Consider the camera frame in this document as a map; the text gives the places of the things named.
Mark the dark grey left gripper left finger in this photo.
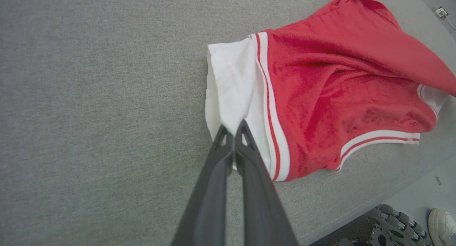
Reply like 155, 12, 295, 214
171, 125, 234, 246

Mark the grey roller robot wheel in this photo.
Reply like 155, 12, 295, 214
368, 203, 434, 246

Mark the grey fabric upholstered platform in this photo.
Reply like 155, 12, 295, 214
0, 0, 456, 246

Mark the red garment with white stripes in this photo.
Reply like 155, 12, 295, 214
205, 0, 456, 182

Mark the white sneaker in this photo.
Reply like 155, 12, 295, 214
427, 208, 456, 246

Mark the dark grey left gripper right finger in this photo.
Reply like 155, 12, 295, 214
235, 119, 300, 246

